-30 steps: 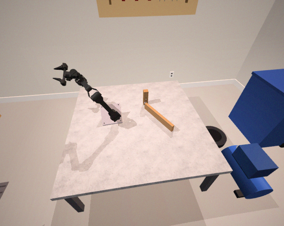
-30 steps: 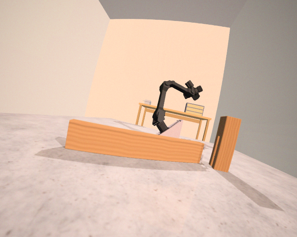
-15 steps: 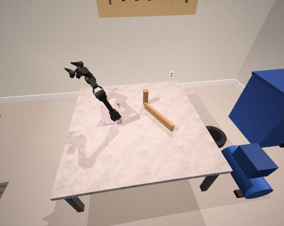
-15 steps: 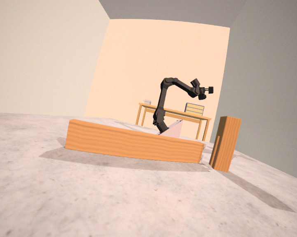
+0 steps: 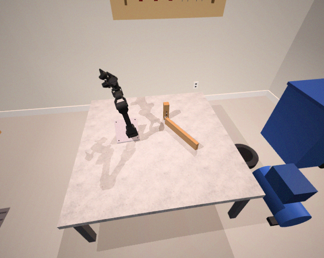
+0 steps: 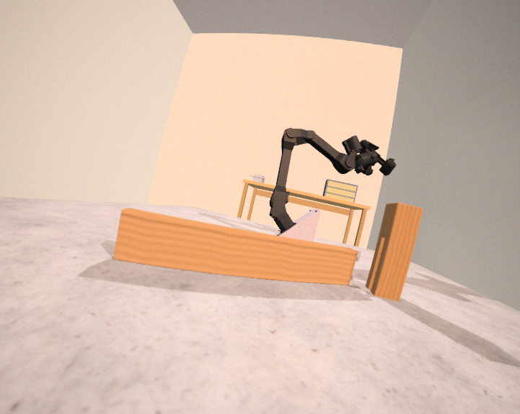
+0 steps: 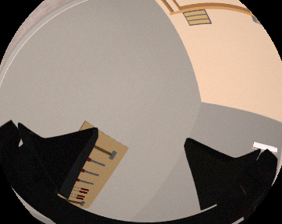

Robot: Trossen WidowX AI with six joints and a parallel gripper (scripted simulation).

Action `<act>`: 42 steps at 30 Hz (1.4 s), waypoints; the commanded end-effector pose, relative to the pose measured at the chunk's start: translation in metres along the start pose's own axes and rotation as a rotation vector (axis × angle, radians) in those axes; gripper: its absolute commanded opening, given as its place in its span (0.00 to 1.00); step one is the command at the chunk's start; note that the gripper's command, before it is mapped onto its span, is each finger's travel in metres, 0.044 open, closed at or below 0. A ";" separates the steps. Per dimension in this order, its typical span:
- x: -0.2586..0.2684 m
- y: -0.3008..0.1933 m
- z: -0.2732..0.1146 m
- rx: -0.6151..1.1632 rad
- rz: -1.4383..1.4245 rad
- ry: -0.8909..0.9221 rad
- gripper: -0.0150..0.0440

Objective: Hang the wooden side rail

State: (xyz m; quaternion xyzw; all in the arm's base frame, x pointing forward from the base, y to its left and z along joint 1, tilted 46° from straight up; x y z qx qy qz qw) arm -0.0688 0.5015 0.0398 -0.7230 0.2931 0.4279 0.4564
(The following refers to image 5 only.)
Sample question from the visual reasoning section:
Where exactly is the wooden post with vertical slot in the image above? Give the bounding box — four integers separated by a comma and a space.
163, 102, 169, 120

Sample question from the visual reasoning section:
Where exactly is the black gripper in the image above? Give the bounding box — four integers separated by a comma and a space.
99, 69, 118, 86

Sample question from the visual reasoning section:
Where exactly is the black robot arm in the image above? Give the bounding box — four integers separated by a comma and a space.
101, 78, 138, 138

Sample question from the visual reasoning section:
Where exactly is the orange wooden plank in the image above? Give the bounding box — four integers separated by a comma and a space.
164, 117, 199, 150

